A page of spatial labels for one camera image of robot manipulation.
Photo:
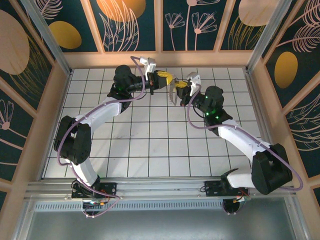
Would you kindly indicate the aluminium side rail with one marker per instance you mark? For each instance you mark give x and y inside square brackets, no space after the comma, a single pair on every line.
[260,117]

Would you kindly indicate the grey metal sheet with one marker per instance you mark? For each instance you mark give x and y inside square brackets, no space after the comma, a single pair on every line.
[160,227]

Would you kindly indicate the aluminium mounting rail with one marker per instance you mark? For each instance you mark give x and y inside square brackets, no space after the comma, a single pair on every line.
[160,187]

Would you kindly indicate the aluminium corner post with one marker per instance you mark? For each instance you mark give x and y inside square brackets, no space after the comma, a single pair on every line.
[268,35]
[50,40]

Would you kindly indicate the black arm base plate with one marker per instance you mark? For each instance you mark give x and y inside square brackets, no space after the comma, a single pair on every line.
[110,188]
[211,188]

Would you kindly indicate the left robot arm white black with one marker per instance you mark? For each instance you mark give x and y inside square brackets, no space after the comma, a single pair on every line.
[100,115]

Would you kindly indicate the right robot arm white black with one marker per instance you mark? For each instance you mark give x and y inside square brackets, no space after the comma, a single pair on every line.
[240,140]

